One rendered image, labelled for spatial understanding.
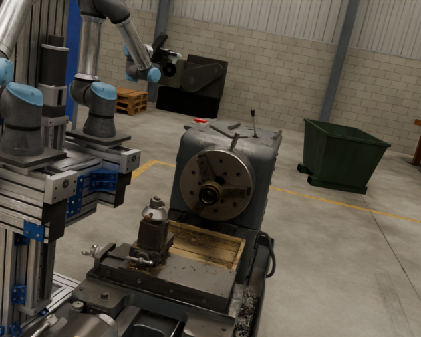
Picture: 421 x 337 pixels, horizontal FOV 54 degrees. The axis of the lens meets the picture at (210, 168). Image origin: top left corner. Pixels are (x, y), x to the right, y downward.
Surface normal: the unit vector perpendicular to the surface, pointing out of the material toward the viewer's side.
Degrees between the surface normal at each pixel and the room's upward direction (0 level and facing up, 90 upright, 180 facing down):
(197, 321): 0
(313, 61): 90
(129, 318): 0
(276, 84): 90
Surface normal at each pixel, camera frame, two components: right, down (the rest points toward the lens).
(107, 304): 0.18, -0.95
